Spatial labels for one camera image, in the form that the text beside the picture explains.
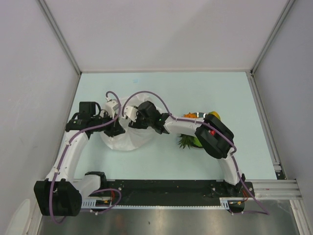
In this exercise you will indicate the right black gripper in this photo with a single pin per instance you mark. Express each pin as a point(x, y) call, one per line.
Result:
point(136, 124)

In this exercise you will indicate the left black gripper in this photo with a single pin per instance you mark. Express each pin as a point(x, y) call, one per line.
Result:
point(115, 129)

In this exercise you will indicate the white printed plastic bag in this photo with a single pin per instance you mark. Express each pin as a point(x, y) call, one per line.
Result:
point(132, 138)

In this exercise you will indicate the fake orange pineapple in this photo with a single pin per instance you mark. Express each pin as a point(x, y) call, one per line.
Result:
point(186, 140)

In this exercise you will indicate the dark blue ceramic plate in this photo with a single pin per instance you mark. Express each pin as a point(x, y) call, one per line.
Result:
point(198, 115)

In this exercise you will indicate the fake green lime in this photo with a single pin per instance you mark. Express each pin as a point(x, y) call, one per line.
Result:
point(196, 143)

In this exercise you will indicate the fake orange green mango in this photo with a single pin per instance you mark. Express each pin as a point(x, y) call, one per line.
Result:
point(215, 114)

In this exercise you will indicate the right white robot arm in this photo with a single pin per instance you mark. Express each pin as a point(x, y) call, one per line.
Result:
point(215, 138)

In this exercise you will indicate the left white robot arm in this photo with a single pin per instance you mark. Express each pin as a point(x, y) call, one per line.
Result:
point(58, 194)

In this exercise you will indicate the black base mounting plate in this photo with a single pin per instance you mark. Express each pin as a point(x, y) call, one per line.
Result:
point(170, 194)

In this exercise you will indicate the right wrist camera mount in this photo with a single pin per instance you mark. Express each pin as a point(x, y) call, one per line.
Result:
point(130, 113)

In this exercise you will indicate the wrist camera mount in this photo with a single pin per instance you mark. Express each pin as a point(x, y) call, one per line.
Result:
point(111, 108)
point(130, 113)

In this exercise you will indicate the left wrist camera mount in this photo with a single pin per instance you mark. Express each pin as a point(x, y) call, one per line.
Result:
point(111, 108)

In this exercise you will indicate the white slotted cable duct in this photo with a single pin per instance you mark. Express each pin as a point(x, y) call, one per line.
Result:
point(151, 203)

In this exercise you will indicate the aluminium front frame rail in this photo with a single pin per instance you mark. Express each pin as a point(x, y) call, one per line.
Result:
point(269, 188)

